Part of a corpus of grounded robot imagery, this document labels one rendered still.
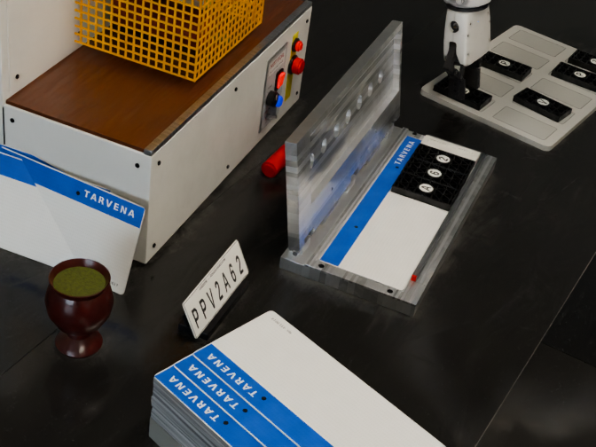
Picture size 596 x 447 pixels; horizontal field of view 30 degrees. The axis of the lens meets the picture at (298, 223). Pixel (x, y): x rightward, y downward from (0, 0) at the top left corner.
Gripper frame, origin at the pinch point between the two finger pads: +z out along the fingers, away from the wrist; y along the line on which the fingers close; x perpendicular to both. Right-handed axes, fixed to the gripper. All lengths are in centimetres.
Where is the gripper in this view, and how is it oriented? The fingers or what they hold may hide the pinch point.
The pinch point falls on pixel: (464, 83)
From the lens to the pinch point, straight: 208.5
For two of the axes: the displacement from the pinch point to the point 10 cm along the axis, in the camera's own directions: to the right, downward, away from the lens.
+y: 5.7, -4.3, 7.0
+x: -8.2, -2.6, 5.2
